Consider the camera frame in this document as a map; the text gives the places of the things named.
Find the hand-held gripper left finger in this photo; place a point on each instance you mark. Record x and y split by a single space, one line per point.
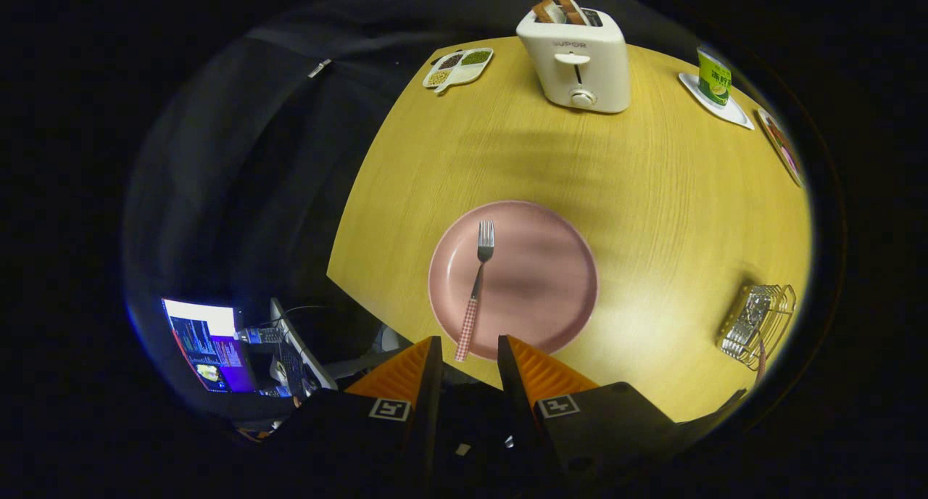
431 412

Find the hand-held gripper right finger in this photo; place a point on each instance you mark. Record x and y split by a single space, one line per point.
518 397

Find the pink round plate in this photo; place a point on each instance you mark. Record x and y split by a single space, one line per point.
544 281

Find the open silver laptop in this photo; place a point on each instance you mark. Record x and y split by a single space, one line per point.
210 339

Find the black backdrop cloth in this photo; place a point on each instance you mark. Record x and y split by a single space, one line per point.
217 194

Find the white toaster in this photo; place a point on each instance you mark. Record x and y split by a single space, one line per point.
587 78

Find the white divided bean dish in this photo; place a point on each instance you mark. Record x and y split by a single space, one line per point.
458 69

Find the white square coaster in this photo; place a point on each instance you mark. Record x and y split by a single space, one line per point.
734 113

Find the silver cloth clip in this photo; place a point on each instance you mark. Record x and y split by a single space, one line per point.
320 67

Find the round plate of food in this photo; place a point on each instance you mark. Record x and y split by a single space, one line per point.
781 145

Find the green label drink bottle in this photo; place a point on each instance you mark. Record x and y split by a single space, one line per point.
714 78

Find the brown bread slice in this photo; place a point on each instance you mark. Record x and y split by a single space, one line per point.
544 11
571 9

